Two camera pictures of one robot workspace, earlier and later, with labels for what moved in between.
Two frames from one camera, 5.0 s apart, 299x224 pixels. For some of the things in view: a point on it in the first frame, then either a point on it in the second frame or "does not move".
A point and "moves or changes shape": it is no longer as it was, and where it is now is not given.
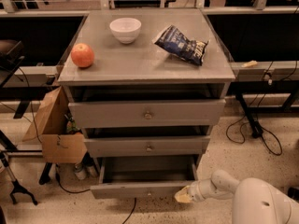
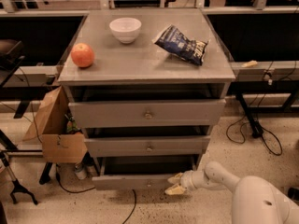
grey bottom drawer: x=143 y=177 moves or changes shape
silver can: x=79 y=171 does not move
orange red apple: x=82 y=55 does not move
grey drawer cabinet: x=148 y=86 does not move
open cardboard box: x=58 y=147 does not move
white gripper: x=194 y=192 to x=188 y=181
